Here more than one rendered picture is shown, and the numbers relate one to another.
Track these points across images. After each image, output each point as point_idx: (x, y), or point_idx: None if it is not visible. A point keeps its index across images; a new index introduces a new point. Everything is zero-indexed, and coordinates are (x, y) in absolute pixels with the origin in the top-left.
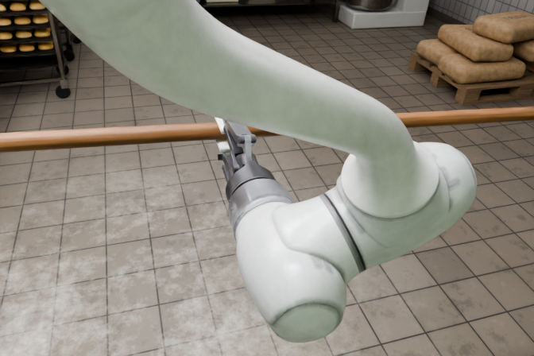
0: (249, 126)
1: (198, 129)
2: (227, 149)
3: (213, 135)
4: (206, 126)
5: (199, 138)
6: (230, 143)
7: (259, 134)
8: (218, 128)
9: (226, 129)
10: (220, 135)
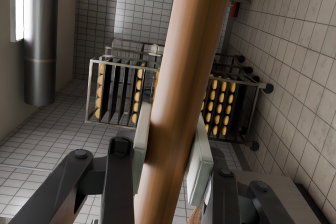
0: (164, 86)
1: (137, 212)
2: (196, 188)
3: (161, 188)
4: (138, 191)
5: (161, 219)
6: None
7: (197, 63)
8: (147, 168)
9: (100, 201)
10: (166, 172)
